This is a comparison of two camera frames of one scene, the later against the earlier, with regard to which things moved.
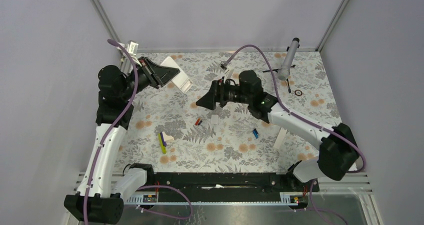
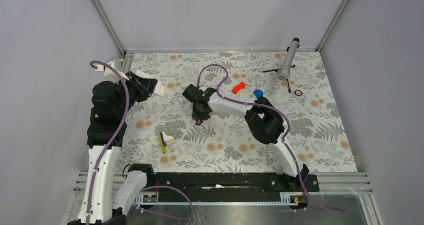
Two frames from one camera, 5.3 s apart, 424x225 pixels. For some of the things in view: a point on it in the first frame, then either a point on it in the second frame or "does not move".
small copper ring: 298,90 does not move
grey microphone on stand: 283,71 does not move
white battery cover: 214,119 does not move
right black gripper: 216,94 → 196,116
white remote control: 181,80 → 160,89
